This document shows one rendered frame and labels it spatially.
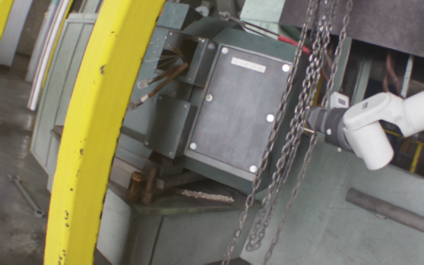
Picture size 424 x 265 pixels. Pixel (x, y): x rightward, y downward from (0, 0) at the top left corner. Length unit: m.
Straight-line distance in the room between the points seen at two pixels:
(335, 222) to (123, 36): 0.97
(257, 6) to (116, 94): 1.19
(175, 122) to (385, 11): 0.94
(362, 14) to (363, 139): 0.89
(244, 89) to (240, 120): 0.08
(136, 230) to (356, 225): 0.75
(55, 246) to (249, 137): 0.58
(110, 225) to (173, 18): 0.69
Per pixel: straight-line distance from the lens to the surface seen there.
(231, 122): 0.95
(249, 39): 1.03
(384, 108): 0.61
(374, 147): 0.66
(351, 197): 1.18
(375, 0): 1.48
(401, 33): 1.40
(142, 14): 0.70
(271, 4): 1.73
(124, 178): 1.07
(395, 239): 1.26
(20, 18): 6.66
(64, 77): 1.81
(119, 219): 1.12
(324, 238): 1.32
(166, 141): 0.96
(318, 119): 0.80
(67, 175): 0.72
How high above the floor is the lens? 0.63
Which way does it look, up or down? 4 degrees down
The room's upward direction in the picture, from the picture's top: 18 degrees clockwise
